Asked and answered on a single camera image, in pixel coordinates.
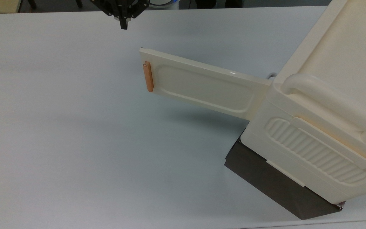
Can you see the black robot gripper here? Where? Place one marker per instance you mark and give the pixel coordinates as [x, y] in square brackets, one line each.
[113, 6]

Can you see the cream cabinet door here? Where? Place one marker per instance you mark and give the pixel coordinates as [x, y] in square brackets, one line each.
[202, 84]

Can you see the blue and white round object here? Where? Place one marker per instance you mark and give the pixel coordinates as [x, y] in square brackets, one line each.
[164, 3]

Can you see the black chair leg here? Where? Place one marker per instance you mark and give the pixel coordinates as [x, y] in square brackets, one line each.
[78, 3]
[32, 3]

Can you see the dark brown wooden box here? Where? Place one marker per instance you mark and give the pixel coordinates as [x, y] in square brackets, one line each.
[275, 187]

